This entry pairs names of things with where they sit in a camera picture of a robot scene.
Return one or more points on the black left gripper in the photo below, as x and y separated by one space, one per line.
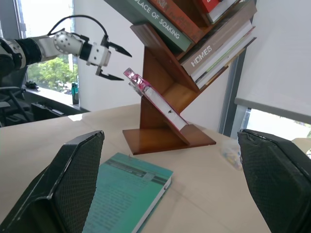
105 42

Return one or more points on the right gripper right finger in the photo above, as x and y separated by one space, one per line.
279 184

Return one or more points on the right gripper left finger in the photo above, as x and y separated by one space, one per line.
63 184

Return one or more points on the wooden tree bookshelf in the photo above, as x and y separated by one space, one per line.
151 72

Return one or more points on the teal paperback book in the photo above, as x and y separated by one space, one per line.
121 194

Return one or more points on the pink book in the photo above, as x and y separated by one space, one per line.
160 102

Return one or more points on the green hardcover book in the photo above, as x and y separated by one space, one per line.
165 26

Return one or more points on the rust orange book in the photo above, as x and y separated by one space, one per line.
181 18

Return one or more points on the beige HOMES book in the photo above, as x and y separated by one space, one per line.
201 54

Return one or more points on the thin white book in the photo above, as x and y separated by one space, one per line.
226 64

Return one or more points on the red book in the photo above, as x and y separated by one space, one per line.
211 4

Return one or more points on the grey book with white pages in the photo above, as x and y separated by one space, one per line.
218 15

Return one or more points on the green water bottle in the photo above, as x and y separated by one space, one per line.
75 93

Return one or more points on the clear plastic bag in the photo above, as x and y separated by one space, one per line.
230 153

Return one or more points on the small black object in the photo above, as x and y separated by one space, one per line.
31 85

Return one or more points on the white roller blind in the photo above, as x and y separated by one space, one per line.
279 60

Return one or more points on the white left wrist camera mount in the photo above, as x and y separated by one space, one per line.
98 54

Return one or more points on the grey window post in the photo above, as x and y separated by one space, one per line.
230 97

